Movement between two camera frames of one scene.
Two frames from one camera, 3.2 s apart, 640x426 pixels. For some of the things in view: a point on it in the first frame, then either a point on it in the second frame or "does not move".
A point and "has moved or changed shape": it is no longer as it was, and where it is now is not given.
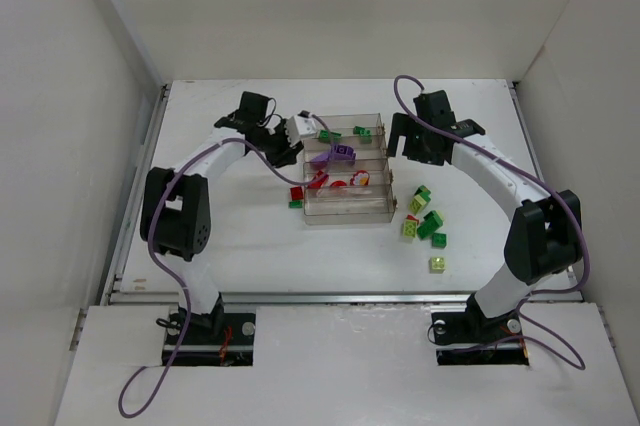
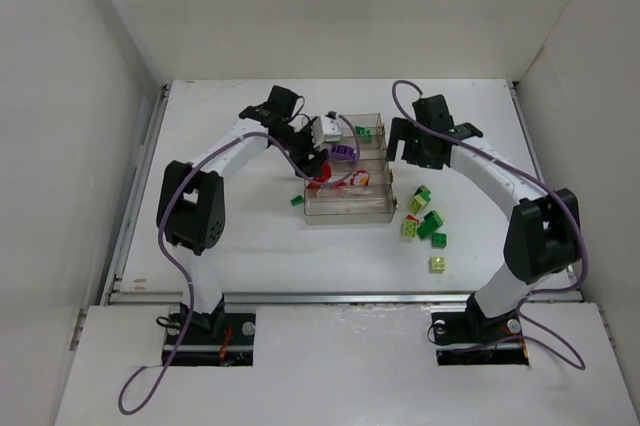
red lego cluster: (297, 193) has moved or changed shape
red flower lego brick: (360, 178) does not move
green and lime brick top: (421, 198) does not move
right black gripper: (417, 147) does not move
